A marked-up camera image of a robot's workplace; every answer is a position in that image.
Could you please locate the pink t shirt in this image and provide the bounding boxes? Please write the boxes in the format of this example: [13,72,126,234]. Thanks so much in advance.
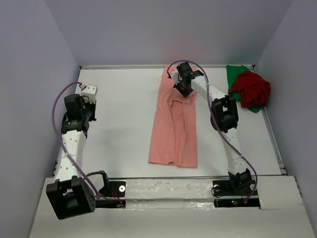
[149,66,198,168]

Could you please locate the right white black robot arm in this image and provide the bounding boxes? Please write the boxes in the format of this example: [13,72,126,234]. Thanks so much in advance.
[167,60,258,200]

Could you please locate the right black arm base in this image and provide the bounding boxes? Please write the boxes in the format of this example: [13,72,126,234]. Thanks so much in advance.
[211,180,261,208]

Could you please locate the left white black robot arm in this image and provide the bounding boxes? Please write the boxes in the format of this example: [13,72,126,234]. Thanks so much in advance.
[46,92,109,220]

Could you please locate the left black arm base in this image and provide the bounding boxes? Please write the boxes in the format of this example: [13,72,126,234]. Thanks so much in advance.
[90,179,126,209]

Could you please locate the green t shirt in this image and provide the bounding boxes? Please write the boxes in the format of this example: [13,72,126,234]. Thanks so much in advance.
[226,65,263,113]

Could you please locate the red t shirt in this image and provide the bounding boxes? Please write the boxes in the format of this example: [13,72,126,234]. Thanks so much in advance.
[229,71,271,108]

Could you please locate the white foam front panel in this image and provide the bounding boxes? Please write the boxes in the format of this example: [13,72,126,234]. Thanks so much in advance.
[30,176,314,238]

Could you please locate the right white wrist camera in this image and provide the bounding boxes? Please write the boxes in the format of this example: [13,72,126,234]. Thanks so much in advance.
[170,70,179,85]

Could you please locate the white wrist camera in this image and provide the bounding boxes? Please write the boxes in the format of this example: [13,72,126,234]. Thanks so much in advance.
[170,70,179,85]
[80,84,98,104]

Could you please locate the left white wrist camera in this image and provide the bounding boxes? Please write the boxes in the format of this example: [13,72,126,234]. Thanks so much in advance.
[80,84,98,104]

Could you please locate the aluminium back table rail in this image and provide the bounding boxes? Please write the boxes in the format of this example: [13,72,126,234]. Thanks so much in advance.
[79,64,256,70]

